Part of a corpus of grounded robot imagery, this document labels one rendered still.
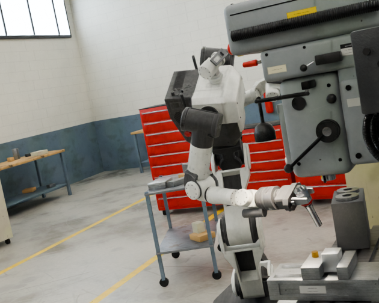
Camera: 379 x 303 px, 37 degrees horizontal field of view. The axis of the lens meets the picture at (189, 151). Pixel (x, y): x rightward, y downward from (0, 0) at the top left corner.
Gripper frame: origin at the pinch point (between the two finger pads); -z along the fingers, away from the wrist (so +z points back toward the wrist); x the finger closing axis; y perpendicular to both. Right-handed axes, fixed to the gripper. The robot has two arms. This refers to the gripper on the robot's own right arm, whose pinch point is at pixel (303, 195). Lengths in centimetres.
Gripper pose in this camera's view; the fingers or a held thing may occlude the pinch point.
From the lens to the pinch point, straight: 206.3
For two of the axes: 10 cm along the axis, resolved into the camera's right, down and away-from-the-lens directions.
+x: 4.8, -6.2, 6.2
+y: 4.9, 7.8, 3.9
